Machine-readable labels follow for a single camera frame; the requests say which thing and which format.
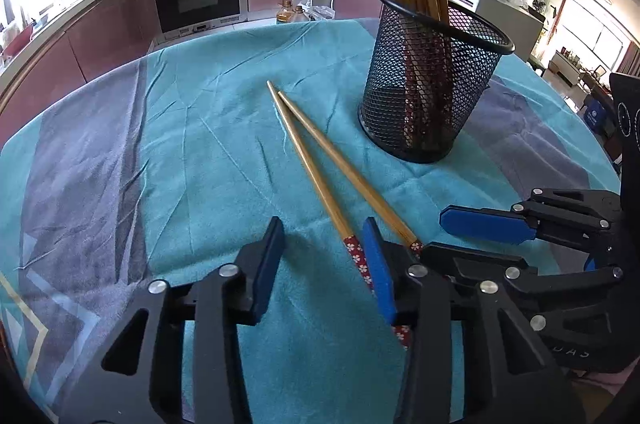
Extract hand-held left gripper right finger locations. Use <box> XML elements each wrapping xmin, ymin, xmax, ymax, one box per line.
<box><xmin>361</xmin><ymin>217</ymin><xmax>587</xmax><ymax>424</ymax></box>

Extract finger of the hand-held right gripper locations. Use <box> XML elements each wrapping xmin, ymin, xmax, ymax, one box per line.
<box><xmin>439</xmin><ymin>188</ymin><xmax>623</xmax><ymax>247</ymax></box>
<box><xmin>421</xmin><ymin>242</ymin><xmax>627</xmax><ymax>335</ymax></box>

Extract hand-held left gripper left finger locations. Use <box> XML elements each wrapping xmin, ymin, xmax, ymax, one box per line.
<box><xmin>57</xmin><ymin>216</ymin><xmax>286</xmax><ymax>424</ymax></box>

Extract wooden chopstick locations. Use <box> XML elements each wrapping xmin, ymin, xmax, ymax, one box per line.
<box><xmin>266</xmin><ymin>80</ymin><xmax>414</xmax><ymax>350</ymax></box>
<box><xmin>277</xmin><ymin>91</ymin><xmax>425</xmax><ymax>253</ymax></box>

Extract black mesh holder cup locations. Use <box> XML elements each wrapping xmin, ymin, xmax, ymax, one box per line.
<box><xmin>358</xmin><ymin>0</ymin><xmax>516</xmax><ymax>164</ymax></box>

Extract blue bin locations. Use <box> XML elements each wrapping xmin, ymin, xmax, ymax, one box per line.
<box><xmin>582</xmin><ymin>98</ymin><xmax>612</xmax><ymax>135</ymax></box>

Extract teal and grey printed cloth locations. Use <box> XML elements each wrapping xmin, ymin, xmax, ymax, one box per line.
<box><xmin>0</xmin><ymin>18</ymin><xmax>624</xmax><ymax>424</ymax></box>

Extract white bar counter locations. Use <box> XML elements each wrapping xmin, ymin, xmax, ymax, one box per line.
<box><xmin>442</xmin><ymin>0</ymin><xmax>547</xmax><ymax>57</ymax></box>

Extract pink base cabinets with worktop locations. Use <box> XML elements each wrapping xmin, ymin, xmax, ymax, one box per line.
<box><xmin>0</xmin><ymin>0</ymin><xmax>162</xmax><ymax>132</ymax></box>

